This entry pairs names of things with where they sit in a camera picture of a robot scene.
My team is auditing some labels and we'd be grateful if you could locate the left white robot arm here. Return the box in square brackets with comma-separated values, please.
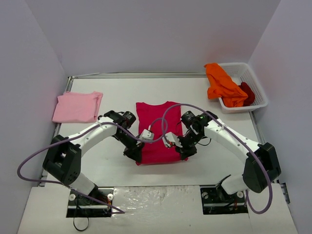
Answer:
[42, 111, 144, 204]

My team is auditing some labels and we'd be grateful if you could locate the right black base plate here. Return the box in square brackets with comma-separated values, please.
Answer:
[200, 185, 248, 215]

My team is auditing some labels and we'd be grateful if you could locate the folded pink t shirt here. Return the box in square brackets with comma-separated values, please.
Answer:
[52, 92, 103, 123]

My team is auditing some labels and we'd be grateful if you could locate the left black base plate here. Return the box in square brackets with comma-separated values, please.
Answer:
[66, 190, 112, 218]

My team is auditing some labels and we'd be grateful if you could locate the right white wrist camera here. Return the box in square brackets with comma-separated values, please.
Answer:
[162, 132, 180, 148]

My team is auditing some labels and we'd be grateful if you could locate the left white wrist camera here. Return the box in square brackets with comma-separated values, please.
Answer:
[139, 126, 155, 143]

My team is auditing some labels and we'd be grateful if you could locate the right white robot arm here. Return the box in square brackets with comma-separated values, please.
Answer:
[175, 111, 281, 201]

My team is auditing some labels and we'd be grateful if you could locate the white plastic basket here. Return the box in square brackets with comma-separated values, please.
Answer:
[218, 62, 268, 114]

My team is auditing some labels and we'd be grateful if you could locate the magenta t shirt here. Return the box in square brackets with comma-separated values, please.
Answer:
[136, 101, 183, 165]

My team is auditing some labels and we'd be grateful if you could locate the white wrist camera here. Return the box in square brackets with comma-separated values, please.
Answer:
[139, 126, 155, 143]
[162, 132, 180, 148]

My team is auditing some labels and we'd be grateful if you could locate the orange t shirt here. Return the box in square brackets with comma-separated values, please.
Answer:
[204, 63, 248, 108]

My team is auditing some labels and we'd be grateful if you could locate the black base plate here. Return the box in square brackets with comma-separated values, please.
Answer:
[66, 190, 112, 218]
[200, 185, 248, 215]

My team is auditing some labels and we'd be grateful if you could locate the dark red t shirt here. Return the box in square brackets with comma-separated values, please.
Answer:
[239, 82, 255, 106]

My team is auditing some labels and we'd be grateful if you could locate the thin black cable loop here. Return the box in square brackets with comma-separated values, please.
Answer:
[73, 204, 90, 232]

